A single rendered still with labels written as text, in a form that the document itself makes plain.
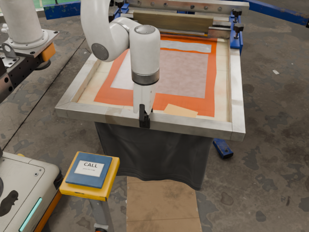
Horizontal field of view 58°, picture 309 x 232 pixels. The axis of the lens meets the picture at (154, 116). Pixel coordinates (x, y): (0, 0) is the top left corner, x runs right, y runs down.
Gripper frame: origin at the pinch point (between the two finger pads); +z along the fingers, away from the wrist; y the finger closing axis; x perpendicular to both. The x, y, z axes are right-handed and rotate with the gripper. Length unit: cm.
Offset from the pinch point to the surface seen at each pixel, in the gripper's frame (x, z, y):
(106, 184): -6.2, 5.1, 21.9
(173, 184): 8, 97, -42
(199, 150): 18.1, 20.9, -8.1
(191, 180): 17.0, 42.1, -9.3
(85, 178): -11.5, 3.4, 22.3
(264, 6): 48, 6, -113
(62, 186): -17.3, 5.2, 24.6
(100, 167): -8.9, 3.3, 18.1
